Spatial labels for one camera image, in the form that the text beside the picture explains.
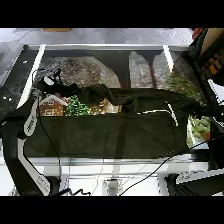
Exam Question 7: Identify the black pants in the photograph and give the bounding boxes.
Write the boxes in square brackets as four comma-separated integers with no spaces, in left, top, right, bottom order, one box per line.
[23,83,204,160]

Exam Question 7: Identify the heap of clothes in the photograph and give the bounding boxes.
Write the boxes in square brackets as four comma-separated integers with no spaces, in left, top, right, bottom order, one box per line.
[186,28,224,88]

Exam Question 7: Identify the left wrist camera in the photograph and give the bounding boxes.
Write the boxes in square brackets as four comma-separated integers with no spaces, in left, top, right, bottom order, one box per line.
[50,68,64,86]

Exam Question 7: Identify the black cable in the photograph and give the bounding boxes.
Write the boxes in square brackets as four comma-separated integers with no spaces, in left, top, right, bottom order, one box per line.
[119,134,224,197]
[34,94,64,188]
[59,187,93,197]

